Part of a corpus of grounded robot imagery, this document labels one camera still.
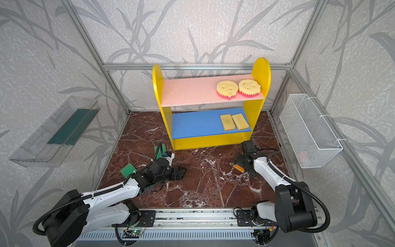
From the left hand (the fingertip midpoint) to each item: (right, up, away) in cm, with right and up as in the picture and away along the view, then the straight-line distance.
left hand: (183, 166), depth 85 cm
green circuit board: (-23, -29, -12) cm, 39 cm away
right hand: (+34, +2, +6) cm, 35 cm away
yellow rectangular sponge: (+34, +25, +9) cm, 43 cm away
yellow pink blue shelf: (+2, +20, +7) cm, 22 cm away
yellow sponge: (+26, +25, +9) cm, 37 cm away
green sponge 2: (-33, -3, +4) cm, 34 cm away
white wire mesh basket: (+56, +17, -24) cm, 63 cm away
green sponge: (-15, +6, +6) cm, 18 cm away
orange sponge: (+32, -3, +5) cm, 33 cm away
